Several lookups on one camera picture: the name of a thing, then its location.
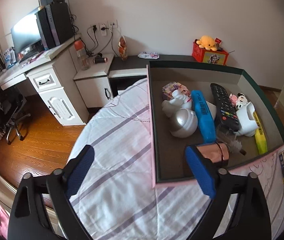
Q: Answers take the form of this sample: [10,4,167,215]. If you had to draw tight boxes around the white power adapter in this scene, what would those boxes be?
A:
[205,101,217,120]

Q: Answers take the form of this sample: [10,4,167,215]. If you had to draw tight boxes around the blue product box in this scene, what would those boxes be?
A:
[3,47,16,68]

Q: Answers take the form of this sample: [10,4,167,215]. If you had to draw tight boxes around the black computer tower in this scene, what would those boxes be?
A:
[34,2,74,50]

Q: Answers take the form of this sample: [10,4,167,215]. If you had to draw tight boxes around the black office chair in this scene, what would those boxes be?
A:
[0,87,31,145]

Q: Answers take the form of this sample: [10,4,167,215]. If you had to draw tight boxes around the blue tube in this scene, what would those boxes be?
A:
[190,90,217,143]

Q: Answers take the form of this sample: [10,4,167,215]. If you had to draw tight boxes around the rose gold metal case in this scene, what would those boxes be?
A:
[195,142,230,168]

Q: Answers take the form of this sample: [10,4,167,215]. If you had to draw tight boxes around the white figurine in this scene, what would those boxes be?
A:
[161,90,192,118]

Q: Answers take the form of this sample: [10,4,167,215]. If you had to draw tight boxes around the pink block toy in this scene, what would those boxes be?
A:
[162,82,190,100]

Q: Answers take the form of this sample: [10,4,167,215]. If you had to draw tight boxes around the yellow highlighter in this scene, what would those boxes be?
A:
[252,111,268,155]

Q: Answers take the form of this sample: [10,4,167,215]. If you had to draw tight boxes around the purple phone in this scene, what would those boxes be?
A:
[22,51,45,67]

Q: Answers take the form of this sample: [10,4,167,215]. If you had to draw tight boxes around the clear perfume bottle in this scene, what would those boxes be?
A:
[217,127,247,155]

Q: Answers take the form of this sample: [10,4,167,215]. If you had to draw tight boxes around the white nightstand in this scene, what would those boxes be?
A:
[73,53,115,108]

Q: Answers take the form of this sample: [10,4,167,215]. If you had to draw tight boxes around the pink white block figure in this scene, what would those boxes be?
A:
[229,93,248,109]

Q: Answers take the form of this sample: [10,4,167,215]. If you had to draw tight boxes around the pink snack packet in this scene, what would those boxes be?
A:
[137,51,160,60]

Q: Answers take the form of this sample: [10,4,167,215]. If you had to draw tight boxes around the red storage crate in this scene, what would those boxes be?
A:
[191,41,230,66]

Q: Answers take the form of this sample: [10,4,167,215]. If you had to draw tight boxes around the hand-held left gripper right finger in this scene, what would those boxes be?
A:
[184,145,273,240]

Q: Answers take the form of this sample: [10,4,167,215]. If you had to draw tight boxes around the yellow octopus plush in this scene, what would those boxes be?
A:
[197,35,218,50]

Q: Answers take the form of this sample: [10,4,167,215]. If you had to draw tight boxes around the black keyboard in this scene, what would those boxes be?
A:
[19,50,41,62]

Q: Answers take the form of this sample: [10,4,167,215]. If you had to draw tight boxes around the white wall outlets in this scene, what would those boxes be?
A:
[90,19,119,37]

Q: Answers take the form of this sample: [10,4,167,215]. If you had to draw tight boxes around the pink printed quilt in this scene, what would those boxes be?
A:
[228,139,284,240]

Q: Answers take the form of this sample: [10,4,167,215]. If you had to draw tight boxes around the clear bottle orange lid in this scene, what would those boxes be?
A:
[74,40,90,71]

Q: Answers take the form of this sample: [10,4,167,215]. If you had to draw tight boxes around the white cup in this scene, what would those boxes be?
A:
[235,102,258,137]

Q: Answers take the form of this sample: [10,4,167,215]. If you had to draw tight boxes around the white desk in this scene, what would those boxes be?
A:
[0,36,87,127]

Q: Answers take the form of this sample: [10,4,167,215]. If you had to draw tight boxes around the pink storage box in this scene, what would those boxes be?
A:
[145,60,284,189]

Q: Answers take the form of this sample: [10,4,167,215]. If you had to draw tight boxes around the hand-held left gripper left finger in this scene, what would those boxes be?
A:
[7,144,95,240]

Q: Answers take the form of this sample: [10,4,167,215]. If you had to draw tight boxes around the black remote control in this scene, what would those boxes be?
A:
[210,83,242,132]

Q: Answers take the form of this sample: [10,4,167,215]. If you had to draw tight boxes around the orange snack bag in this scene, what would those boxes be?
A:
[117,35,128,61]

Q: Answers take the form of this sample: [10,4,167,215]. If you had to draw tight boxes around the black power cable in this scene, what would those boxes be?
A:
[86,25,100,55]

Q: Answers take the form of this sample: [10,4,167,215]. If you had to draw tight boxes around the black computer monitor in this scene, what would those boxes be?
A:
[10,6,44,55]

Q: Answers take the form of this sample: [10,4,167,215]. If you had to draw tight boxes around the silver egg-shaped gadget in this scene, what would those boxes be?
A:
[169,108,198,138]

